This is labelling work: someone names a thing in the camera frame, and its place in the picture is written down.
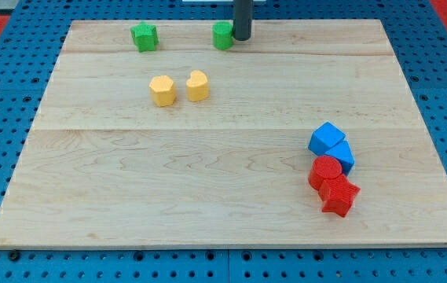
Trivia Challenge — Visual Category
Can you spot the yellow heart block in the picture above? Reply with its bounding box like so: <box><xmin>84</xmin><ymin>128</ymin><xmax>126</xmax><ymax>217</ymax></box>
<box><xmin>186</xmin><ymin>70</ymin><xmax>209</xmax><ymax>102</ymax></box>

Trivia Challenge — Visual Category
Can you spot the yellow hexagon block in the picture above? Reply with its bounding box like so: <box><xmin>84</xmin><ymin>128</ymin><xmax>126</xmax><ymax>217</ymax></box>
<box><xmin>148</xmin><ymin>75</ymin><xmax>177</xmax><ymax>107</ymax></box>

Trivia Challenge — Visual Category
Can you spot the blue cube block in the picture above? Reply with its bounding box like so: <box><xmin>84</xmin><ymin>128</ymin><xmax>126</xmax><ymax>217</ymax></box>
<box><xmin>307</xmin><ymin>121</ymin><xmax>346</xmax><ymax>156</ymax></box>

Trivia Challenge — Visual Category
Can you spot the red cylinder block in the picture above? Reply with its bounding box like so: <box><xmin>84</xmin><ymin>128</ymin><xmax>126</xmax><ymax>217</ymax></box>
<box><xmin>307</xmin><ymin>155</ymin><xmax>343</xmax><ymax>190</ymax></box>

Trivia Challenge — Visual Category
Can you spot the green cylinder block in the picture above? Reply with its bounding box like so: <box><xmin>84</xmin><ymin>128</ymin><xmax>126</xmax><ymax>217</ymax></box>
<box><xmin>212</xmin><ymin>21</ymin><xmax>233</xmax><ymax>50</ymax></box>

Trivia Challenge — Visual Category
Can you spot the blue triangle block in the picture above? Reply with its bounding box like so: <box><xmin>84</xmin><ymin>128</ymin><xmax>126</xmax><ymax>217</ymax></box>
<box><xmin>324</xmin><ymin>140</ymin><xmax>355</xmax><ymax>175</ymax></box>

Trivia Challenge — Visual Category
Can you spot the light wooden board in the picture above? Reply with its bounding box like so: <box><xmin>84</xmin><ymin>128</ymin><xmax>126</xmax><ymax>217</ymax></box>
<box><xmin>0</xmin><ymin>20</ymin><xmax>447</xmax><ymax>250</ymax></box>

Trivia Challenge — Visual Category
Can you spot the red star block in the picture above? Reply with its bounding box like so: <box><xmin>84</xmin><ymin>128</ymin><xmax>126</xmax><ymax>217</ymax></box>
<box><xmin>318</xmin><ymin>175</ymin><xmax>361</xmax><ymax>218</ymax></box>

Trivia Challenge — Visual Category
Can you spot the green star block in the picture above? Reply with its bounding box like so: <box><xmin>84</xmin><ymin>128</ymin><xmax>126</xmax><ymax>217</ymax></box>
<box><xmin>130</xmin><ymin>21</ymin><xmax>159</xmax><ymax>53</ymax></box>

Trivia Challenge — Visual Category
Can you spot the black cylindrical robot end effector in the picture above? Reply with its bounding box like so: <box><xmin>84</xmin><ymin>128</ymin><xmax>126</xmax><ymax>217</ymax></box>
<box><xmin>233</xmin><ymin>0</ymin><xmax>254</xmax><ymax>41</ymax></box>

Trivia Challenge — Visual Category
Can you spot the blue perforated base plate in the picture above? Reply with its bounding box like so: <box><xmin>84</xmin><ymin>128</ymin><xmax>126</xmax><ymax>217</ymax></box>
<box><xmin>0</xmin><ymin>0</ymin><xmax>447</xmax><ymax>282</ymax></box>

